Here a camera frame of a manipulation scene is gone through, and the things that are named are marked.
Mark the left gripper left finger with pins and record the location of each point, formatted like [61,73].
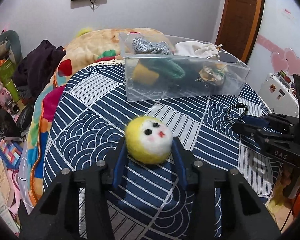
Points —
[120,159]

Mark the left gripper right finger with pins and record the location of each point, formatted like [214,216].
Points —
[176,151]

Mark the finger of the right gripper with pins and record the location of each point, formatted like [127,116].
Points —
[255,121]
[249,131]

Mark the yellow felt ball face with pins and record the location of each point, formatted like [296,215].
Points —
[148,140]

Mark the floral fabric scrunchie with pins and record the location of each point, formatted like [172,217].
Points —
[214,74]

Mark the green knitted cloth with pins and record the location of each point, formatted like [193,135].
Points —
[165,67]

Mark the white drawstring pouch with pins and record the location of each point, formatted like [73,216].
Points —
[196,49]

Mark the silver glitter pouch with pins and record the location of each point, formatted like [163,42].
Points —
[143,46]

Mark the navy patterned tablecloth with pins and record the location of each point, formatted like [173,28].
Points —
[91,117]

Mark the black item in box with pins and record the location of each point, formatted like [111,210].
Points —
[192,81]

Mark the yellow felt piece in box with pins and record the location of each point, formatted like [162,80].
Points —
[144,76]

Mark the clear plastic storage box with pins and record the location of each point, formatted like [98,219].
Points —
[235,77]

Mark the brown wooden door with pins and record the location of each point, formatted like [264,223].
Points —
[240,23]

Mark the colourful block game box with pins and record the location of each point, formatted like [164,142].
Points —
[10,152]

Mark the beige colourful patch blanket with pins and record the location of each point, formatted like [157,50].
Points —
[90,46]

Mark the dark purple clothing pile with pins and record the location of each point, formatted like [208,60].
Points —
[34,72]

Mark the pink rabbit plush toy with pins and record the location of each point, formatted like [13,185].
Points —
[4,96]

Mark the green cardboard box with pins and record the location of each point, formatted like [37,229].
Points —
[7,69]

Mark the grey green plush toy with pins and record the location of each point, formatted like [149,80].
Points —
[10,47]

